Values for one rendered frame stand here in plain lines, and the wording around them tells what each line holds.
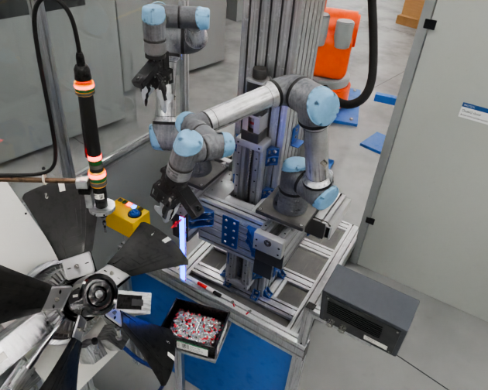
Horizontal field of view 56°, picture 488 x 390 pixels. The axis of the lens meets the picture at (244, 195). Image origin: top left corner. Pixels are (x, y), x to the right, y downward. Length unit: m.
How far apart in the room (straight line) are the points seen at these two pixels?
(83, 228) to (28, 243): 0.26
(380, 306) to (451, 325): 1.83
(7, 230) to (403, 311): 1.22
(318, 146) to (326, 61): 3.48
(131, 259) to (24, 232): 0.35
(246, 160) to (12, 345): 1.20
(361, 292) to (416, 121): 1.47
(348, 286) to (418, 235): 1.67
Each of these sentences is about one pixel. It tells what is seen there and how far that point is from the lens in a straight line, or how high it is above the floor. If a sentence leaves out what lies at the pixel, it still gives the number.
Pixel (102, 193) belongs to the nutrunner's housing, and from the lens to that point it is 1.26.
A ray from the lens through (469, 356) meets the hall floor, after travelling 3.11.
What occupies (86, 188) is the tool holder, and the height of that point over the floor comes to 1.53.
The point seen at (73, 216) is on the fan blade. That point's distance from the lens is 1.44.
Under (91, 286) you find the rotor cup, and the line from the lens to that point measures 1.38.
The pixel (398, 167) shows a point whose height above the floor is 0.84.
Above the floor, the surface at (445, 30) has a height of 1.64.
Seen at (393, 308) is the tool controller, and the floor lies 1.24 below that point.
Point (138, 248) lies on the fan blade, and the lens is 1.56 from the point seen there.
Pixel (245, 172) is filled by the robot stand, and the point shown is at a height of 1.06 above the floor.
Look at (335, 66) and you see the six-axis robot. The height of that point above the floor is 0.54.
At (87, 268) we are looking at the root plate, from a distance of 1.43.
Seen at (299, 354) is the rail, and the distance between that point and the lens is 1.77.
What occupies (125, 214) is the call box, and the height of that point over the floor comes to 1.07.
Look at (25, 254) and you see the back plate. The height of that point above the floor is 1.19.
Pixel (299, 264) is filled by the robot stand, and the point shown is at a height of 0.21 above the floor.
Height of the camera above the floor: 2.25
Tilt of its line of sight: 37 degrees down
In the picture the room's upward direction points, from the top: 5 degrees clockwise
